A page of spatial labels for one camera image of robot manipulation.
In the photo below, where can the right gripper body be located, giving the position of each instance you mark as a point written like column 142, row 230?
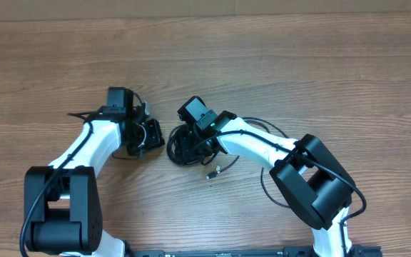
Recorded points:
column 192, row 150

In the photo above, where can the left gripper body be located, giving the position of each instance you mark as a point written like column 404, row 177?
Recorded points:
column 151, row 136

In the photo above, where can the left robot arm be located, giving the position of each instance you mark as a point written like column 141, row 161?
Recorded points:
column 62, row 209

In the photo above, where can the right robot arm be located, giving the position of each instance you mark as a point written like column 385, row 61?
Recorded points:
column 314, row 184

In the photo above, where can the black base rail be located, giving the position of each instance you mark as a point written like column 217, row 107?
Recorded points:
column 289, row 251

